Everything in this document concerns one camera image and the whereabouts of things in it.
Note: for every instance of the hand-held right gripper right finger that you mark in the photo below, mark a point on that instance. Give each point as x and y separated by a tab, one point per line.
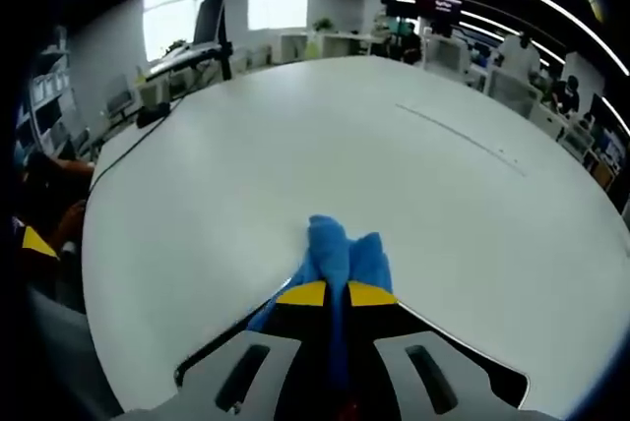
443	381

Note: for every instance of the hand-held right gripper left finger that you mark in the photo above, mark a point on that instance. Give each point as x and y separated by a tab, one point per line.
231	381

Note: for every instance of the blue cleaning cloth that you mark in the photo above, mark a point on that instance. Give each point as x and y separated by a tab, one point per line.
334	254

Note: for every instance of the grey mesh chair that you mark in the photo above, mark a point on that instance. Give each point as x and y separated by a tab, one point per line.
69	357

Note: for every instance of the white shelf unit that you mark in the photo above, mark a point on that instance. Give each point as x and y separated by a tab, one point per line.
51	91

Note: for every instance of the black power adapter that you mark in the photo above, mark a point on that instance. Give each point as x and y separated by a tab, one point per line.
152	115

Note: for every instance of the grey laptop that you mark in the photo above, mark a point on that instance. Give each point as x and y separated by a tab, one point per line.
184	59

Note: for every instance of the dark monitor on stand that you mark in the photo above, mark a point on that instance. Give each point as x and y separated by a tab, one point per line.
209	18

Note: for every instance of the white office chair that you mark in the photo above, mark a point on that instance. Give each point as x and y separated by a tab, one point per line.
445	54
512	94

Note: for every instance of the white low cabinet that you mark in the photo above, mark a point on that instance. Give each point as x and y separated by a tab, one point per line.
334	44

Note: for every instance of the green potted plant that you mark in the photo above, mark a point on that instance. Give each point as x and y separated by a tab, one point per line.
323	25

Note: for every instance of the red display screen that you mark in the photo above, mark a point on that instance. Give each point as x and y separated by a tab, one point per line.
439	4

